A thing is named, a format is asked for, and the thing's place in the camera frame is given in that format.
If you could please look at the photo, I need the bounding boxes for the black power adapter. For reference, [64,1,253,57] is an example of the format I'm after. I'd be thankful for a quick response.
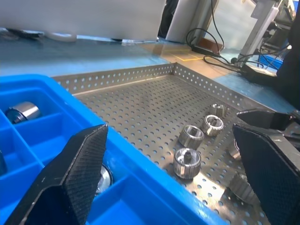
[191,44,222,57]

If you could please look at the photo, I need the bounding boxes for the large white board panel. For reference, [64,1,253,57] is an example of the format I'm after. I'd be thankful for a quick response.
[0,0,167,41]

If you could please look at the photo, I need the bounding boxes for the brown cardboard sheet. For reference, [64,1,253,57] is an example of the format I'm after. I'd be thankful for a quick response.
[138,43,237,79]

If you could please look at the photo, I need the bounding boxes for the blue plastic bin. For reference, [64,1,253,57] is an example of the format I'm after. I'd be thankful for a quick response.
[257,55,285,70]

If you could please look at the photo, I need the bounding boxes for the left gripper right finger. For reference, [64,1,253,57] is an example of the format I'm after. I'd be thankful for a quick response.
[232,123,300,225]

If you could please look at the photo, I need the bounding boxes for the metal nut on metal tray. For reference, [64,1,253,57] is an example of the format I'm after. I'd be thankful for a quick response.
[209,104,227,118]

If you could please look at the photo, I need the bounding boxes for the perforated metal tray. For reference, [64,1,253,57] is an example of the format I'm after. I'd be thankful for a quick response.
[50,62,296,225]

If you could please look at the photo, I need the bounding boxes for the black cable on brown sheet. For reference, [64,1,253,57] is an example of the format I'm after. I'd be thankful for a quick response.
[203,55,246,73]

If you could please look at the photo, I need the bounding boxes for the white plastic ring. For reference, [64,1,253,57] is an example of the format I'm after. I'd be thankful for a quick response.
[44,31,78,43]

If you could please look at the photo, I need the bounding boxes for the large black shape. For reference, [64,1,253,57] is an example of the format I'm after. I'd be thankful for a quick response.
[276,14,300,105]

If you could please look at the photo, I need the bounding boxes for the small white board panel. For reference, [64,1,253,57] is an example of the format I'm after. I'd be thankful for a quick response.
[165,0,215,44]

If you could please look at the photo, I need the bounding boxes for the blue compartment tray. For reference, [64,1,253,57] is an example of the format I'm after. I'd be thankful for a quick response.
[0,74,229,225]

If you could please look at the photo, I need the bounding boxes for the black clip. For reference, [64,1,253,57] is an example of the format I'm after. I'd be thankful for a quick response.
[6,28,44,40]

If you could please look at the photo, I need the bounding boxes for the black power cable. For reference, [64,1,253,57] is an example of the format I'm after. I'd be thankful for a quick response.
[186,0,226,57]

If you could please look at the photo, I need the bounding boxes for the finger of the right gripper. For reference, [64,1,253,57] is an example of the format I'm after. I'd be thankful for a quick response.
[236,110,293,131]

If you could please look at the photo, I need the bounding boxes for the red-brown box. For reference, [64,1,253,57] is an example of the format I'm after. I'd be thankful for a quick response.
[198,37,222,51]

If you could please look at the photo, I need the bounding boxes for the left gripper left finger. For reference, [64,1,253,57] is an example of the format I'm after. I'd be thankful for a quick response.
[4,124,109,225]

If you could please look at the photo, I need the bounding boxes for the black bulky object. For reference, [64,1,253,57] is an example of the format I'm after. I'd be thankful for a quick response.
[158,0,180,38]

